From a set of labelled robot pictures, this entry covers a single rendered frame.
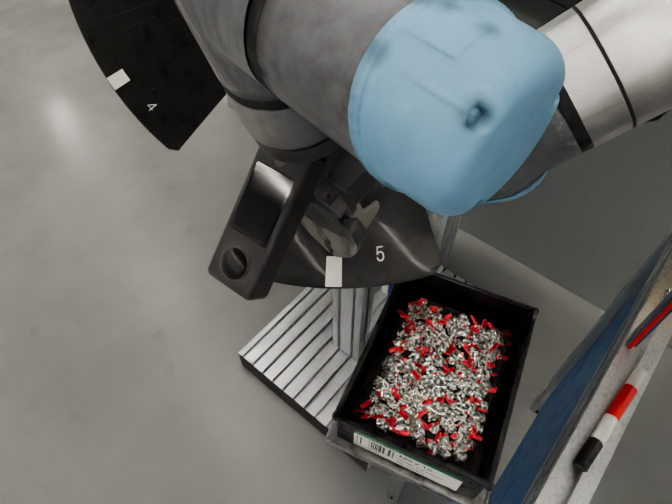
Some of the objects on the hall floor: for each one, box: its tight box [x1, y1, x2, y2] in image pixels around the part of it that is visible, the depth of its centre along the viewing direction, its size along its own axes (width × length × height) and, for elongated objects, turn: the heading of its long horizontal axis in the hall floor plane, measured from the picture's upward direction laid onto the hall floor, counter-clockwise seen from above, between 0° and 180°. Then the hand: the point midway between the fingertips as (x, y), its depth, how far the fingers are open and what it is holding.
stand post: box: [332, 287, 375, 362], centre depth 115 cm, size 4×9×91 cm, turn 50°
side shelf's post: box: [436, 214, 462, 268], centre depth 139 cm, size 4×4×83 cm
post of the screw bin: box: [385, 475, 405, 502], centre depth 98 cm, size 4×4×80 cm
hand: (336, 252), depth 51 cm, fingers closed
